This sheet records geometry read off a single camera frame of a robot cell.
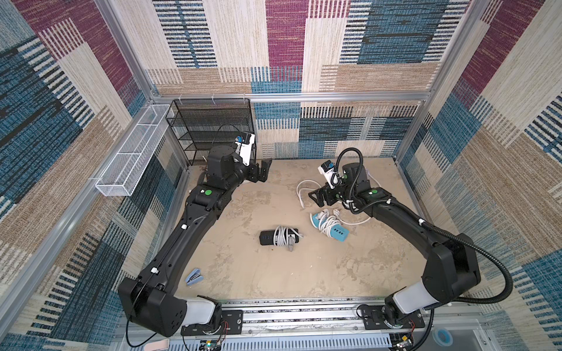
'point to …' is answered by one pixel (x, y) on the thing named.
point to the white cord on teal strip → (326, 223)
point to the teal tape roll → (443, 337)
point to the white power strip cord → (298, 197)
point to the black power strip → (267, 237)
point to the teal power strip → (338, 232)
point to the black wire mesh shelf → (200, 124)
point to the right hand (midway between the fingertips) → (322, 190)
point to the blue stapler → (195, 277)
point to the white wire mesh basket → (124, 172)
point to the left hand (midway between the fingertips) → (259, 155)
